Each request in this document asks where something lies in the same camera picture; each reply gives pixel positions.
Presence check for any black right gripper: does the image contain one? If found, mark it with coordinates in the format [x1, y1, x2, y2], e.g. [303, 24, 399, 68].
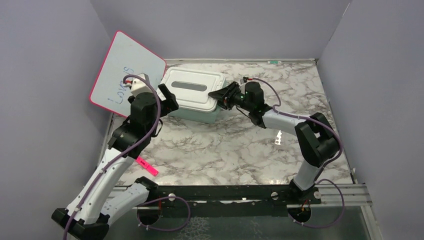
[208, 81, 253, 112]

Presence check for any white plastic bin lid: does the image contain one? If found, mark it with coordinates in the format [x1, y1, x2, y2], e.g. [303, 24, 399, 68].
[161, 67, 226, 113]

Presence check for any clear plastic test tube rack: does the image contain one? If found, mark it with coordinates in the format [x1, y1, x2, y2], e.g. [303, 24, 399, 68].
[275, 130, 282, 145]

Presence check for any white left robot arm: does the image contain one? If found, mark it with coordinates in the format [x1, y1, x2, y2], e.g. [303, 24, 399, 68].
[51, 81, 179, 240]

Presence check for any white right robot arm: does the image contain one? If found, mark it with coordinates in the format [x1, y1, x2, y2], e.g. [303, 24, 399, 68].
[208, 78, 343, 204]

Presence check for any teal plastic bin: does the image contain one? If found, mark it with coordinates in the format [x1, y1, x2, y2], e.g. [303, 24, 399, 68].
[168, 77, 228, 125]

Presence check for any pink highlighter marker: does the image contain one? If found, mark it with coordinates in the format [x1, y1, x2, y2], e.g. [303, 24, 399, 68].
[135, 156, 159, 177]

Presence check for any pink framed whiteboard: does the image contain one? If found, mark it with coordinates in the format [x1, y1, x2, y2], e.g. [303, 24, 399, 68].
[89, 31, 167, 117]

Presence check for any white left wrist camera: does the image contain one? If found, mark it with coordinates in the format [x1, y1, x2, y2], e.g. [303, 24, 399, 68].
[123, 73, 153, 97]

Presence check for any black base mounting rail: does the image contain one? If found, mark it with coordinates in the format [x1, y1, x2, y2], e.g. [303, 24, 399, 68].
[91, 177, 322, 220]

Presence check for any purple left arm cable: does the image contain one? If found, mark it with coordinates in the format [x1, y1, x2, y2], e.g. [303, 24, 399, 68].
[62, 74, 192, 240]

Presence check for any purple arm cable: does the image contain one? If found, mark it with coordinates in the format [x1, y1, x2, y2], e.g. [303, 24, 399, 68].
[243, 76, 346, 229]
[62, 74, 192, 240]

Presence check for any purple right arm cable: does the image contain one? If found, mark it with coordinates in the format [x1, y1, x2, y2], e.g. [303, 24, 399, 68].
[243, 76, 346, 229]

